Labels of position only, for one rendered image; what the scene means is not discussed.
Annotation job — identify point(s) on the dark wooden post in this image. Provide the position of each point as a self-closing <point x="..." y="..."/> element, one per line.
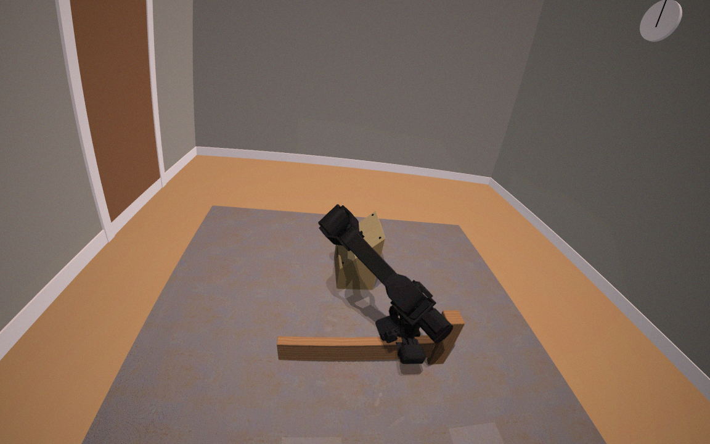
<point x="442" y="349"/>

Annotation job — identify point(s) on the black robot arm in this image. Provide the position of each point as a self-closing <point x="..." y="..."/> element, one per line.
<point x="410" y="298"/>

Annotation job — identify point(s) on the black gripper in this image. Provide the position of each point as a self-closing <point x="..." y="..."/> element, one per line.
<point x="409" y="351"/>

